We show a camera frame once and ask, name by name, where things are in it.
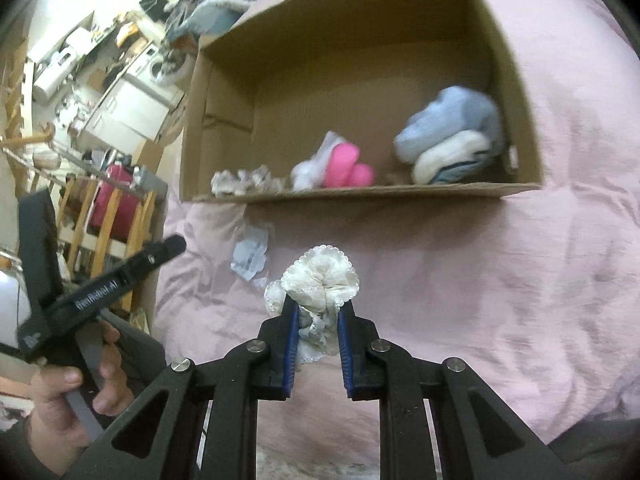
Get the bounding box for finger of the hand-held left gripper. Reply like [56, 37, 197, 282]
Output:
[131, 234, 187, 282]

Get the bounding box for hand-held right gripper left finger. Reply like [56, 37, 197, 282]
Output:
[65, 292, 301, 480]

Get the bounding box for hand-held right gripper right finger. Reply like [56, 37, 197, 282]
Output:
[337, 295, 571, 480]

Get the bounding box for lace-trimmed cream socks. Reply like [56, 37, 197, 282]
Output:
[264, 245, 362, 363]

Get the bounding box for cream ruffled scrunchie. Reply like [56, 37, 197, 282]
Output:
[211, 166, 287, 196]

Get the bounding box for white sock blue stripes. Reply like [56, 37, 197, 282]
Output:
[412, 131, 493, 185]

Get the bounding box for light blue fluffy cloth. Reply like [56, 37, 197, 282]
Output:
[395, 86, 506, 166]

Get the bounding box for brown cardboard box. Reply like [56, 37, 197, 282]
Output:
[179, 0, 543, 204]

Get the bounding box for person's left hand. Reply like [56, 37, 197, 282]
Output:
[29, 317, 136, 477]

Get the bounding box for wooden chair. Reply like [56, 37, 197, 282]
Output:
[55, 172, 168, 313]

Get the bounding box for pink suitcase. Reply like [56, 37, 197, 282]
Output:
[89, 162, 143, 243]

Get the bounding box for grey bin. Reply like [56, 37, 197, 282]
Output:
[132, 167, 168, 193]

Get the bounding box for person's grey trouser leg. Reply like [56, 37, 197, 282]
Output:
[112, 307, 168, 396]
[547, 417, 640, 480]

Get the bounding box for clear plastic bag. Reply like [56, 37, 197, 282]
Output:
[230, 224, 273, 282]

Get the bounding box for white kitchen cabinets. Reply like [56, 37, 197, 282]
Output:
[82, 77, 183, 143]

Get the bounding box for pink bed blanket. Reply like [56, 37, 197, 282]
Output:
[150, 0, 640, 476]

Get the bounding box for white washing machine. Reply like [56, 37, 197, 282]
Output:
[127, 45, 173, 86]

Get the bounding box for wooden rack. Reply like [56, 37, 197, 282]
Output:
[0, 57, 56, 201]

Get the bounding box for white kitchen appliance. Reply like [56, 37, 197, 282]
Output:
[32, 25, 96, 101]

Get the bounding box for blue fleece-lined garment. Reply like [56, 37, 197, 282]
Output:
[167, 0, 253, 86]

